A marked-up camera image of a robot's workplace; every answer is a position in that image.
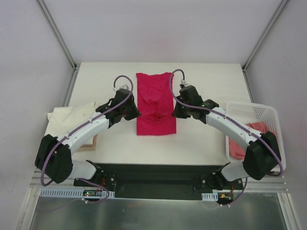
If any magenta t-shirt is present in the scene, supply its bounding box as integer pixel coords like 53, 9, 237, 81
136, 72, 177, 136

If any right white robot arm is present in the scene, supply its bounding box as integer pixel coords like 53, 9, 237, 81
173, 84, 284, 189

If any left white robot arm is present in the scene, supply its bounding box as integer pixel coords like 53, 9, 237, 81
35, 88, 141, 186

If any white plastic basket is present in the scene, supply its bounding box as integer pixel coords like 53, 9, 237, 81
225, 101, 286, 169

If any salmon pink t-shirt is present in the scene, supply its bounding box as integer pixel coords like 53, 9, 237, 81
227, 121, 279, 161

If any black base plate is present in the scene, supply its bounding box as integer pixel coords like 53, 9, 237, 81
71, 162, 245, 199

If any right white cable duct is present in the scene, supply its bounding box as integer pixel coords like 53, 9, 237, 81
201, 192, 218, 202

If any white cable duct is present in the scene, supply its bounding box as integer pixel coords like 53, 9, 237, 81
201, 192, 218, 202
40, 188, 115, 199

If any left white cable duct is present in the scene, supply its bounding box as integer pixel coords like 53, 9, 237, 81
40, 188, 115, 199

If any left aluminium frame post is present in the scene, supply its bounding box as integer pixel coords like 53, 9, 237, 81
36, 0, 78, 70

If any aluminium frame post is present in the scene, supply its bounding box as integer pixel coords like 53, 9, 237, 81
36, 0, 78, 70
242, 0, 291, 73

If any right aluminium frame post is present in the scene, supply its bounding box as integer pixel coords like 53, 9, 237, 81
242, 0, 291, 73

